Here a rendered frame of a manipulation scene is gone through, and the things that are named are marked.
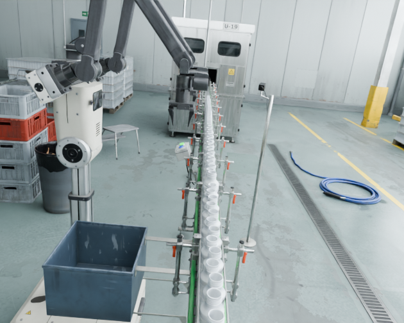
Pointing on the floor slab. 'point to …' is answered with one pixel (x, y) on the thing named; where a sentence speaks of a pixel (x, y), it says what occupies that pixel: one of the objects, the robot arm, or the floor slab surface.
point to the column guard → (374, 106)
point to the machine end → (215, 69)
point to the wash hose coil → (345, 182)
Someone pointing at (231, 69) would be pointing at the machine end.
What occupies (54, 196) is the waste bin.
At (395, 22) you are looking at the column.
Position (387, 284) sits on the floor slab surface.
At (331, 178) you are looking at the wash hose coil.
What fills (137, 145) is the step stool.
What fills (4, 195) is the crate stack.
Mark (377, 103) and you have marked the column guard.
